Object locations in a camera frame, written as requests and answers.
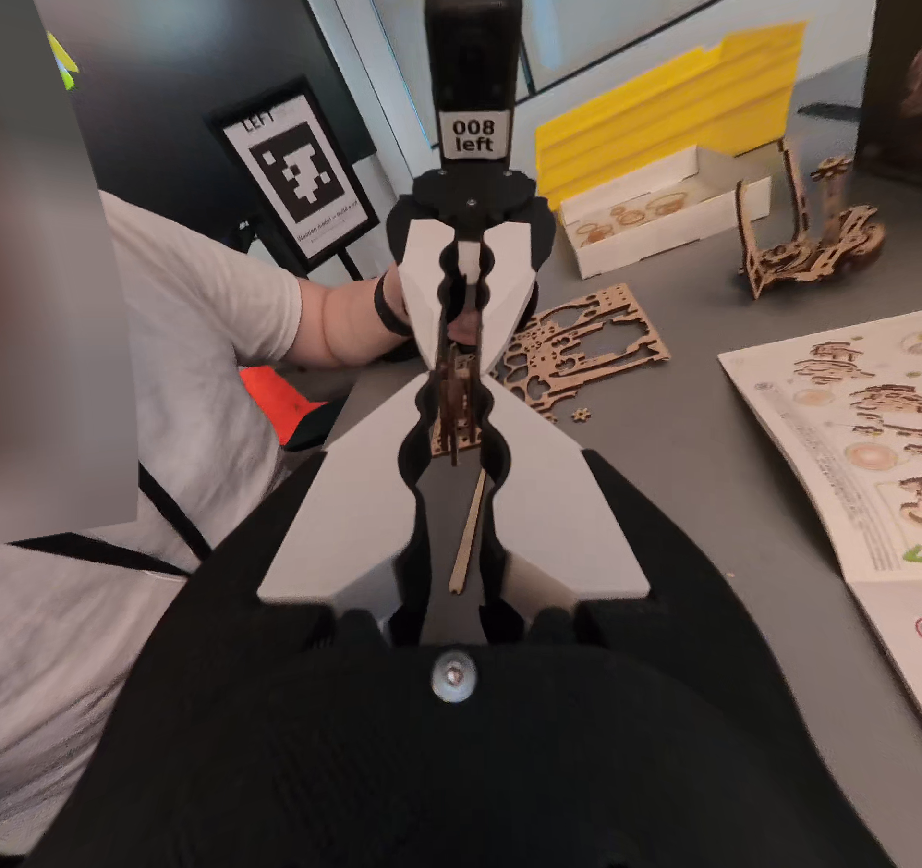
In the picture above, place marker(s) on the open instruction booklet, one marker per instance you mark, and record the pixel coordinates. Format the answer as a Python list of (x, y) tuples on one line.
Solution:
[(828, 450)]

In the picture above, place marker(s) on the laser-cut wooden parts sheet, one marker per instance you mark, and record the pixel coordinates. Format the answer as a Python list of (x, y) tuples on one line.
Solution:
[(648, 338)]

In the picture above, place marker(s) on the pile of rubber bands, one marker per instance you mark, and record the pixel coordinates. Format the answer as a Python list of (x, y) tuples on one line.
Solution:
[(627, 216)]

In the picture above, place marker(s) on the black sign stand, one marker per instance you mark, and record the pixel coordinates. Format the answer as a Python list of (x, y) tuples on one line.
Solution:
[(351, 263)]

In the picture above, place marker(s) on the person's left forearm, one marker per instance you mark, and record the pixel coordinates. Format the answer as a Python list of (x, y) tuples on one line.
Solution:
[(338, 327)]

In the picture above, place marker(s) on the person's left hand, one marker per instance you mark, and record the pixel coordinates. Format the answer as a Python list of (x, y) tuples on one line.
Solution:
[(464, 327)]

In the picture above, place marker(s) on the orange cloth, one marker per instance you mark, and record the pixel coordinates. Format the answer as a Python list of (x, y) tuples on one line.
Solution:
[(277, 399)]

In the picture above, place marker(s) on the framed marker sign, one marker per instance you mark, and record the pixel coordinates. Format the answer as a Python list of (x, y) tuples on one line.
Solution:
[(302, 169)]

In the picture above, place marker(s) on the large black panel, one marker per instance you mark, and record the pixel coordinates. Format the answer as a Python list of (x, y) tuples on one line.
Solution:
[(180, 18)]

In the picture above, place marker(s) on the black model kit box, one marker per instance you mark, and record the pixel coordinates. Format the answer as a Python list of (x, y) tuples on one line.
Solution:
[(893, 90)]

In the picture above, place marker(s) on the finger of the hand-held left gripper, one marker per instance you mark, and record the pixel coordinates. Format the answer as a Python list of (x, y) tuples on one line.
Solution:
[(421, 277), (515, 277)]

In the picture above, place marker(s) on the white cardboard tray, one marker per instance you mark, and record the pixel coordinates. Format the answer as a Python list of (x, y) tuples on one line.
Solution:
[(648, 241)]

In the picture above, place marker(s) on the small wooden gear assembly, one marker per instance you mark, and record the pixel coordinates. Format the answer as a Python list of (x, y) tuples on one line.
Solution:
[(454, 399)]

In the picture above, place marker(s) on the yellow plastic bin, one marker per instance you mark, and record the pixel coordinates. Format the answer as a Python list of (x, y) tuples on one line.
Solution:
[(684, 111)]

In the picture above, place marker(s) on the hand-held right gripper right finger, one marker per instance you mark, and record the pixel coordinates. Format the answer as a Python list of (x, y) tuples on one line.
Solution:
[(576, 522)]

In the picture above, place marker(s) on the partly built wooden model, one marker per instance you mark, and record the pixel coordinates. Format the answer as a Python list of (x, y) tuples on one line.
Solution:
[(807, 263)]

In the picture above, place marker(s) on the thin wooden stick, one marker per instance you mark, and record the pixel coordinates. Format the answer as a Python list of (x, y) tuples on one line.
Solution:
[(467, 536)]

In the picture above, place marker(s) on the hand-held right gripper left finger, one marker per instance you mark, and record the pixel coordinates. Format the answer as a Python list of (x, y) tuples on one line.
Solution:
[(338, 522)]

